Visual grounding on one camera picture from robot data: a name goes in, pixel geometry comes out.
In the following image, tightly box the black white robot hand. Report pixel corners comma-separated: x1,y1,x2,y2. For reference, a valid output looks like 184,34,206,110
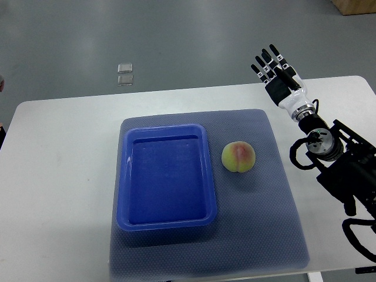
251,44,317,122

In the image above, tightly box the green red peach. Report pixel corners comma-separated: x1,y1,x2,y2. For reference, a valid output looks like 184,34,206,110
221,141,256,173

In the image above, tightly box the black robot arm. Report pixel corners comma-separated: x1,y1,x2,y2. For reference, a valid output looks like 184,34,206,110
290,113,375,217

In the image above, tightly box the upper floor socket plate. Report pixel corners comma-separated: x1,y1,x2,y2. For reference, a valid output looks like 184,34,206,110
117,63,133,73

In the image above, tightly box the wooden box corner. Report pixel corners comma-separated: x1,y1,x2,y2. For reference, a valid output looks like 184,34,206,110
331,0,375,16

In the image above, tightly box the blue plastic tray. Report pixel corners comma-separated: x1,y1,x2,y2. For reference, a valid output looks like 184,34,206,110
116,124,217,232

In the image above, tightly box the white table leg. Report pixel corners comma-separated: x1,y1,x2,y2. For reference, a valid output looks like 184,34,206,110
307,271,324,282

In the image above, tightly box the black looped cable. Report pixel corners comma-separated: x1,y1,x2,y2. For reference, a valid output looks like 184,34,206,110
342,216,376,263

